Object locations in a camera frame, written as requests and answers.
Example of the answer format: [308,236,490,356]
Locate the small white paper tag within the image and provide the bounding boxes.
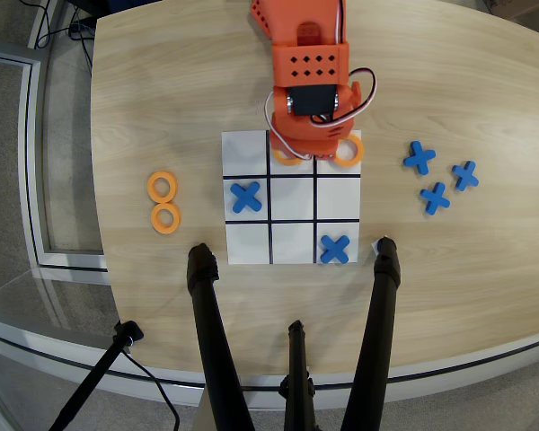
[369,234,390,258]

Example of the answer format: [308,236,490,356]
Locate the slim black light stand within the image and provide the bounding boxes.
[48,320,146,431]

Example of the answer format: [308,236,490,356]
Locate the black floor cables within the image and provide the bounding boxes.
[26,0,96,68]

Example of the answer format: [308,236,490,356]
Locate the white tic-tac-toe grid sheet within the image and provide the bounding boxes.
[220,128,363,266]

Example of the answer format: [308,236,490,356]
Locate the thin black tripod leg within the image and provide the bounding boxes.
[278,319,318,431]

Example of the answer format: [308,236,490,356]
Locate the black stand cable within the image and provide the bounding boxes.
[119,347,181,431]

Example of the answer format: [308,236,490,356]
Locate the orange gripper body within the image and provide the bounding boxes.
[268,82,366,157]

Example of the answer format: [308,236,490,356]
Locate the orange foam ring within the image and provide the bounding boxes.
[333,133,366,168]
[150,201,181,235]
[272,146,303,168]
[146,171,180,203]

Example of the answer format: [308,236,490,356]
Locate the blue foam cross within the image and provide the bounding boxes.
[419,180,452,216]
[451,160,481,192]
[402,140,437,176]
[319,233,352,266]
[229,180,264,215]

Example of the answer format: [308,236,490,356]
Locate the thick black tripod leg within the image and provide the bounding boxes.
[185,242,257,431]
[339,236,402,431]

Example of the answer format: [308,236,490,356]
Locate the white metal floor frame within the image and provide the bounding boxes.
[0,48,110,274]

